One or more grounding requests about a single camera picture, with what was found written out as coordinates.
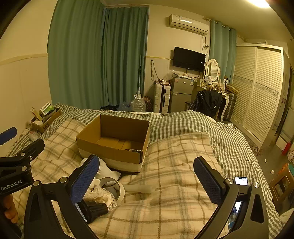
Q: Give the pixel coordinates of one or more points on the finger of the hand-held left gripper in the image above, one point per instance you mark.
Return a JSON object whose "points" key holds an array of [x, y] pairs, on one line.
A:
{"points": [[8, 135], [29, 148]]}

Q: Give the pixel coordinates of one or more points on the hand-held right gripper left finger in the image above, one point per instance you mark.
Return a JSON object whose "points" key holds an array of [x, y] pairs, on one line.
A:
{"points": [[85, 179]]}

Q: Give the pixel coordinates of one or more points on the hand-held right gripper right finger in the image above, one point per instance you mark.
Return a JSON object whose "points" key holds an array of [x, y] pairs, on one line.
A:
{"points": [[207, 181]]}

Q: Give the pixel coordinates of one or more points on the cream lace cloth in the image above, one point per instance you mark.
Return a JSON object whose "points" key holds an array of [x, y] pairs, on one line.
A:
{"points": [[98, 195]]}

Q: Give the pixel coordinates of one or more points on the white sock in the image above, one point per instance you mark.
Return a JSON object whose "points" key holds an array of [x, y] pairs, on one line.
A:
{"points": [[106, 170]]}

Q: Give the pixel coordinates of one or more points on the black cylindrical flashlight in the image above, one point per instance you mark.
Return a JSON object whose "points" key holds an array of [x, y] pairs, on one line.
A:
{"points": [[96, 209]]}

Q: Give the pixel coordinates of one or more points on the grey tape roll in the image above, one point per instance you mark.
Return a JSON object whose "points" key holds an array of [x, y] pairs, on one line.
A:
{"points": [[120, 190]]}

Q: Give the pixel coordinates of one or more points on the white plastic tube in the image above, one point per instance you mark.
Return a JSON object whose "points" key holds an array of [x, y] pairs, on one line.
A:
{"points": [[140, 188]]}

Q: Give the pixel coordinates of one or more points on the brown cardboard box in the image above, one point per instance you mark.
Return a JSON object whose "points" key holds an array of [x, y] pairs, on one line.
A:
{"points": [[110, 128]]}

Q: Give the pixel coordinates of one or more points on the person's left hand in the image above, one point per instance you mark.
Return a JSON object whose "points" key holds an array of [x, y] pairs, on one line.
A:
{"points": [[10, 206]]}

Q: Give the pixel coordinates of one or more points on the clear plastic bottle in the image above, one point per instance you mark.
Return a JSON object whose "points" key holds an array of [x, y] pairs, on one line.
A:
{"points": [[34, 135]]}

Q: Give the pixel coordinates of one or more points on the small printed cardboard box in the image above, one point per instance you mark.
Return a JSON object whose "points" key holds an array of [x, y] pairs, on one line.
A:
{"points": [[43, 127]]}

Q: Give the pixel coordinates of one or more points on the smartphone with lit screen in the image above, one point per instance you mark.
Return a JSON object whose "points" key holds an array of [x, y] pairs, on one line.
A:
{"points": [[241, 181]]}

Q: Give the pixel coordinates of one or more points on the green and white carton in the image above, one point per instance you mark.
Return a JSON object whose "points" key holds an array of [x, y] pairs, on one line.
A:
{"points": [[47, 106]]}

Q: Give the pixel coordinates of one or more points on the green checked duvet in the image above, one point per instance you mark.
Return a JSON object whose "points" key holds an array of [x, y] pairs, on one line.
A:
{"points": [[183, 124]]}

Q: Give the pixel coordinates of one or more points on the wooden stool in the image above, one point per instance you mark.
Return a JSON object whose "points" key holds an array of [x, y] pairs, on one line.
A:
{"points": [[275, 183]]}

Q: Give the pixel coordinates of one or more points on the dark cloth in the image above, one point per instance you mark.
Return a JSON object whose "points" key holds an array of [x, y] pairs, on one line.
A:
{"points": [[109, 107]]}

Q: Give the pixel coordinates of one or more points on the dark chair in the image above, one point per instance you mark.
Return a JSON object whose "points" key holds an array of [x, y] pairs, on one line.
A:
{"points": [[190, 105]]}

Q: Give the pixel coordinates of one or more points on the brown suitcase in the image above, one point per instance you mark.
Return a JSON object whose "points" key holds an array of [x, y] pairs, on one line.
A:
{"points": [[232, 103]]}

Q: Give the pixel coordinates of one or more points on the red fire extinguisher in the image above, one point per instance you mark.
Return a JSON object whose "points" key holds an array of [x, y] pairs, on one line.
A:
{"points": [[287, 148]]}

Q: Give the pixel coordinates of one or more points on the grey small refrigerator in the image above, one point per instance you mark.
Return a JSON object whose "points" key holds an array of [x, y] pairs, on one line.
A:
{"points": [[181, 96]]}

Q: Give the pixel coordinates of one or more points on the clear water jug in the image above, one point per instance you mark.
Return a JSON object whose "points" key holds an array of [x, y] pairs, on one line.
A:
{"points": [[137, 105]]}

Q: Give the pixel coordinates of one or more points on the tan fluffy item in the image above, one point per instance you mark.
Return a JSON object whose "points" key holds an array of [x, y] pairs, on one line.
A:
{"points": [[216, 88]]}

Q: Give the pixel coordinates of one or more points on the white ribbed suitcase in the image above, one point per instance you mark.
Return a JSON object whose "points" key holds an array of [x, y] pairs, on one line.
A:
{"points": [[160, 96]]}

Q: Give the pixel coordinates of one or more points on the dark patterned bag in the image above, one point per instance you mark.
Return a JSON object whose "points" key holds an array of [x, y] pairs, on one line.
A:
{"points": [[148, 103]]}

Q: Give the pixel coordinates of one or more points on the wide green curtain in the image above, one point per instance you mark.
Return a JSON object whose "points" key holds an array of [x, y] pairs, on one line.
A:
{"points": [[75, 57]]}

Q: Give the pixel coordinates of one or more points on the white louvered wardrobe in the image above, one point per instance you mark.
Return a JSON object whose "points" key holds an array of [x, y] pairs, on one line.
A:
{"points": [[257, 92]]}

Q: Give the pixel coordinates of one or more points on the white oval mirror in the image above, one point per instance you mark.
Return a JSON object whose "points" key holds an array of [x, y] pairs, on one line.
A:
{"points": [[212, 69]]}

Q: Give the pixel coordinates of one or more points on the clear plastic bag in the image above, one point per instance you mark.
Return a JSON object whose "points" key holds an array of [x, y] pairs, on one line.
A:
{"points": [[169, 75]]}

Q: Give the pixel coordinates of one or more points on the white pole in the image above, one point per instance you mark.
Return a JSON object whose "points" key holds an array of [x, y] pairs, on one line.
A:
{"points": [[139, 75]]}

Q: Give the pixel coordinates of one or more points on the narrow green curtain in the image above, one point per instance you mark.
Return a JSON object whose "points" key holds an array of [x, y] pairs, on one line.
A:
{"points": [[221, 46]]}

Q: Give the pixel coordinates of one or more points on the white air conditioner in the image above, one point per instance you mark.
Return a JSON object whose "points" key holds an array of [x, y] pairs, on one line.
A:
{"points": [[188, 23]]}

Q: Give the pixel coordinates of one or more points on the ceiling light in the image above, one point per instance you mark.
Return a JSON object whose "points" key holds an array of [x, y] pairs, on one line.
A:
{"points": [[259, 3]]}

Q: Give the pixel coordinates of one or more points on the black wall television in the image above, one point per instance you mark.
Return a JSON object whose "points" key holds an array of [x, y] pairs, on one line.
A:
{"points": [[188, 58]]}

